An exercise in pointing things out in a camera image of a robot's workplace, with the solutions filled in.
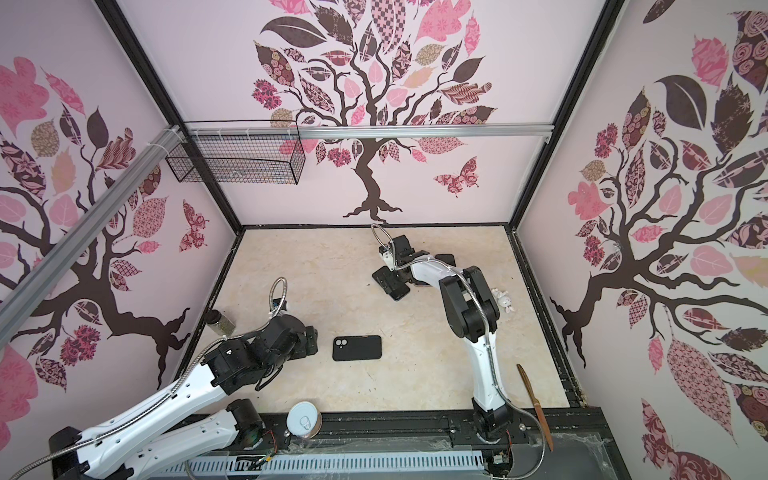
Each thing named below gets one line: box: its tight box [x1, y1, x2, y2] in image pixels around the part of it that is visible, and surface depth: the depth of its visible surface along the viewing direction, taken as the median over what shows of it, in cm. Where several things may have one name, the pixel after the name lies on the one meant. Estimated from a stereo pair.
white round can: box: [286, 401, 323, 439], surface depth 72 cm
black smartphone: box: [372, 266, 410, 301], surface depth 96 cm
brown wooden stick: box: [516, 363, 554, 452], surface depth 81 cm
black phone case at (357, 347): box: [332, 335, 382, 361], surface depth 89 cm
